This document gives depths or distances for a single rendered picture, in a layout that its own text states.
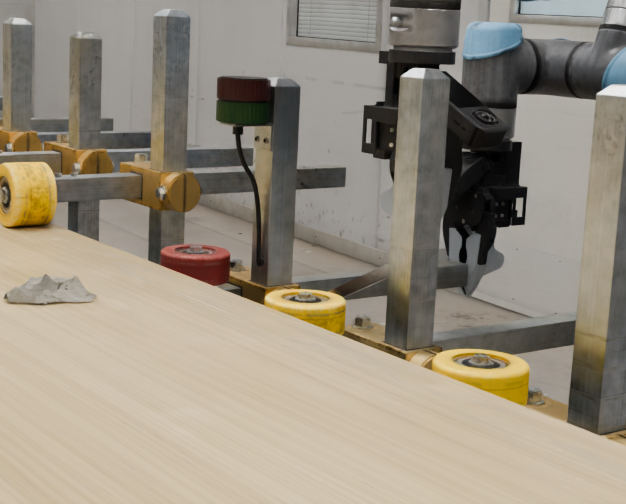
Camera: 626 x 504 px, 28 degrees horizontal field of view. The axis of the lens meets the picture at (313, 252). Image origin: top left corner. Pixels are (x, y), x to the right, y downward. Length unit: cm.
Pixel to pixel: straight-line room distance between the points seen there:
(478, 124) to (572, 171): 369
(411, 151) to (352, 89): 496
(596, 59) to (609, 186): 62
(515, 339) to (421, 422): 53
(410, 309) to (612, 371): 25
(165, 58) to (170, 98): 5
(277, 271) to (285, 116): 18
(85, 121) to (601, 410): 101
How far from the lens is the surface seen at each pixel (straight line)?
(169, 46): 162
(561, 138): 500
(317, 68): 646
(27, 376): 98
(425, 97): 121
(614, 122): 104
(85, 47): 185
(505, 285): 529
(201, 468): 79
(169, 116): 163
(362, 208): 612
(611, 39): 165
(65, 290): 122
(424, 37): 132
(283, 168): 143
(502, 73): 166
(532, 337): 143
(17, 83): 208
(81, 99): 185
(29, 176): 158
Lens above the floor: 118
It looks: 11 degrees down
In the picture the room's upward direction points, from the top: 3 degrees clockwise
